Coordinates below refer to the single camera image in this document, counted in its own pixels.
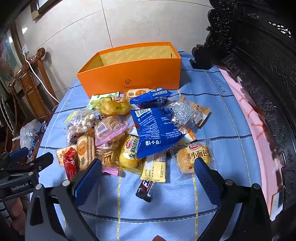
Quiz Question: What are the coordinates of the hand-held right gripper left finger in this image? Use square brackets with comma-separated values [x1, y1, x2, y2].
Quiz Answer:
[25, 158, 103, 241]

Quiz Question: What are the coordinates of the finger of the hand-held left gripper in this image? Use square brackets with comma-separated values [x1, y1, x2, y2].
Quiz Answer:
[0, 147, 29, 171]
[0, 152, 54, 204]

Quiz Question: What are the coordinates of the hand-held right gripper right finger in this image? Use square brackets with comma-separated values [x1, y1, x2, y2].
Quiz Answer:
[194, 158, 272, 241]

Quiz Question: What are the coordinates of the small bread packet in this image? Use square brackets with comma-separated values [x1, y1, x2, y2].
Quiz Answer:
[171, 138, 214, 180]

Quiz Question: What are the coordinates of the yellow cake packet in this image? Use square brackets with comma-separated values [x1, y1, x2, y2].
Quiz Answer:
[118, 134, 146, 175]
[98, 97, 134, 116]

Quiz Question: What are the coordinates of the yellow bar packet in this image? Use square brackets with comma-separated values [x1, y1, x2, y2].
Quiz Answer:
[140, 150, 167, 184]

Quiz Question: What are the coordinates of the pink cracker packet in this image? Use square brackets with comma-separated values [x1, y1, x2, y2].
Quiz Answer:
[94, 115, 130, 147]
[96, 142, 124, 176]

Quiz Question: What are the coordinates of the brown snack packet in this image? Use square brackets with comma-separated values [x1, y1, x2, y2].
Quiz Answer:
[180, 97, 211, 128]

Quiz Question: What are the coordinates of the large blue snack packet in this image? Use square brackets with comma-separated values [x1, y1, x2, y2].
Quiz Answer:
[130, 107, 185, 159]

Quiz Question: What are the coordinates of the green snack packet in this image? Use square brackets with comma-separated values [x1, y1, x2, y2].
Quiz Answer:
[87, 92, 119, 111]

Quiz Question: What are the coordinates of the small blue snack packet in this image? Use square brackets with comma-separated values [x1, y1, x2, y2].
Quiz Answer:
[129, 88, 174, 109]

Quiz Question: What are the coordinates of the orange cardboard box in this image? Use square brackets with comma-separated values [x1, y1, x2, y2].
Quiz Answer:
[76, 42, 181, 99]

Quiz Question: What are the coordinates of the pale biscuit packet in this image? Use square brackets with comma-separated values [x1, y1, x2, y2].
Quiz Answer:
[55, 146, 70, 168]

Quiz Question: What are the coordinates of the white plastic bag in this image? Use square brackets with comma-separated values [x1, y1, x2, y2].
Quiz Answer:
[20, 119, 47, 153]

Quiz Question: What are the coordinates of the red wafer bar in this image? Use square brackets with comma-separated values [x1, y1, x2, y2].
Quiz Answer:
[62, 147, 78, 181]

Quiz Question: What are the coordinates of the biscuit packet with orange label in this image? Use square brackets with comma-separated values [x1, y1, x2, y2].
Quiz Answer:
[76, 133, 96, 171]
[124, 88, 152, 100]

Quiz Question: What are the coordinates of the dark chocolate bar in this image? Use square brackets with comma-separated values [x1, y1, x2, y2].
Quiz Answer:
[135, 179, 155, 203]

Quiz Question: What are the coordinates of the brown wooden chair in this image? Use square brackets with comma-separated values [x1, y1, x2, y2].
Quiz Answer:
[8, 47, 59, 121]

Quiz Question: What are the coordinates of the blue checked bed sheet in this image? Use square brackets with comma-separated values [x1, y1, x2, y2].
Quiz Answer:
[30, 51, 273, 241]

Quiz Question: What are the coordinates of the pink sheet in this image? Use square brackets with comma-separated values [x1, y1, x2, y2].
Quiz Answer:
[218, 66, 285, 216]

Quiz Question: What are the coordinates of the dark carved wooden headboard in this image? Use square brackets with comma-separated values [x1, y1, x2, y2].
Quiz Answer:
[190, 0, 296, 220]

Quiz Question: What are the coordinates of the white cable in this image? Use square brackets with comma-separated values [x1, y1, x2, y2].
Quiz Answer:
[22, 52, 59, 105]

